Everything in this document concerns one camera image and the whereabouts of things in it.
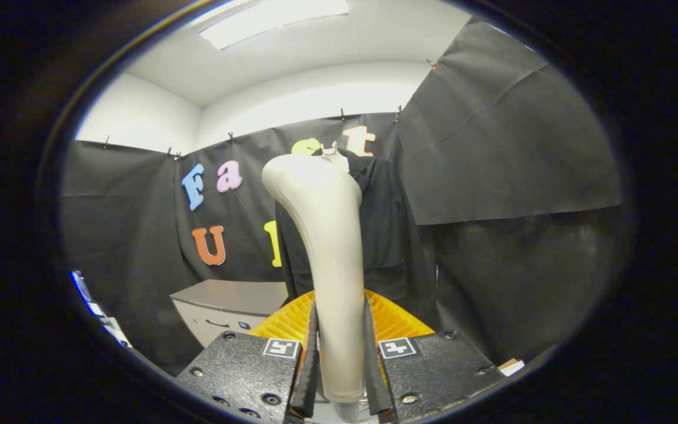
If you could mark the white garment steamer head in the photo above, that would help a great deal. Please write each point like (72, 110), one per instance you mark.
(333, 235)

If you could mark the grey cabinet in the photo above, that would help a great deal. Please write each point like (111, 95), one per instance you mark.
(227, 294)

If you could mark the black jacket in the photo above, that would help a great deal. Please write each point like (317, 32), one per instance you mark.
(392, 235)

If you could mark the cardboard box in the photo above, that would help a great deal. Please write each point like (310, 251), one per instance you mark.
(511, 367)

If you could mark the black backdrop cloth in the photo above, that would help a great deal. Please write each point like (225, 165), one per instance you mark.
(521, 147)

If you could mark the ceiling light panel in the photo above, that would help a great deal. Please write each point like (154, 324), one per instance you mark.
(268, 20)

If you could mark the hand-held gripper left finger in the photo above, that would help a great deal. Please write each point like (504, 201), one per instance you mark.
(311, 377)

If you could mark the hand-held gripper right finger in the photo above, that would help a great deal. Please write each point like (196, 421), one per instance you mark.
(371, 377)

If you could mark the white and blue clutter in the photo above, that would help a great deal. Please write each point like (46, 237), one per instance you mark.
(100, 312)

